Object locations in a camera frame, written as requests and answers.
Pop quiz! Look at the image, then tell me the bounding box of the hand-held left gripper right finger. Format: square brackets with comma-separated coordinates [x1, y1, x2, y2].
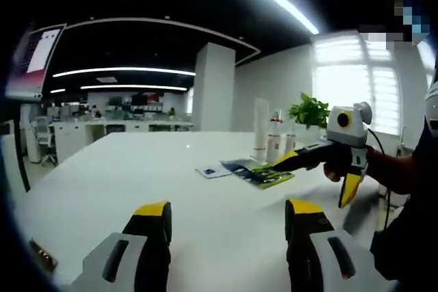
[285, 198, 393, 292]

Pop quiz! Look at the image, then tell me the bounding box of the row of white office desks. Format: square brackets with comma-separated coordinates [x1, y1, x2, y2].
[51, 114, 194, 156]

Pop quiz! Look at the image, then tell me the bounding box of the white bottle red collar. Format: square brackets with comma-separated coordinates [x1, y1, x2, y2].
[266, 109, 285, 165]

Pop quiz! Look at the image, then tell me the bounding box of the dark grey skincare packet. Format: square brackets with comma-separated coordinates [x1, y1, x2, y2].
[218, 159, 261, 174]

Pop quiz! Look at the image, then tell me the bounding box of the white swivel office chair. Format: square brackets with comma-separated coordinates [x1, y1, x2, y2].
[34, 116, 57, 166]

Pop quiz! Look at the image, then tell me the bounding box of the black cable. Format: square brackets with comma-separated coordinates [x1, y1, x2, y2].
[366, 127, 394, 233]

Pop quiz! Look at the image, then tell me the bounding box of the operator in dark shirt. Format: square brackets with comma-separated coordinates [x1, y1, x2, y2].
[371, 114, 438, 292]

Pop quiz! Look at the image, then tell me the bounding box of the green black skincare packet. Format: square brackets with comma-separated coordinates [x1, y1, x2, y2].
[235, 163, 296, 190]

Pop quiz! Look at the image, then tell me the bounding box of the small white pump bottle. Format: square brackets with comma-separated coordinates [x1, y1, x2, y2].
[284, 129, 298, 155]

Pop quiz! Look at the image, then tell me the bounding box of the person's right hand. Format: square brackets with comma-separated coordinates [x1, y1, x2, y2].
[322, 163, 347, 183]

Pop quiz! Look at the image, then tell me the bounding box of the office ceiling light strip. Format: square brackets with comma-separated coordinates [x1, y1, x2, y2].
[79, 83, 189, 92]
[51, 66, 197, 79]

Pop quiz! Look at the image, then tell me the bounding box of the tall white skincare tube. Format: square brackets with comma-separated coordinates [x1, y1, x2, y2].
[253, 97, 270, 162]

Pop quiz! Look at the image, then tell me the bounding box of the green potted plant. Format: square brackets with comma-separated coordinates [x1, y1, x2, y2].
[286, 92, 332, 131]

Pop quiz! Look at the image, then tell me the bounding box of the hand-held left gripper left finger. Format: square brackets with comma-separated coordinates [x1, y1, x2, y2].
[70, 199, 172, 292]

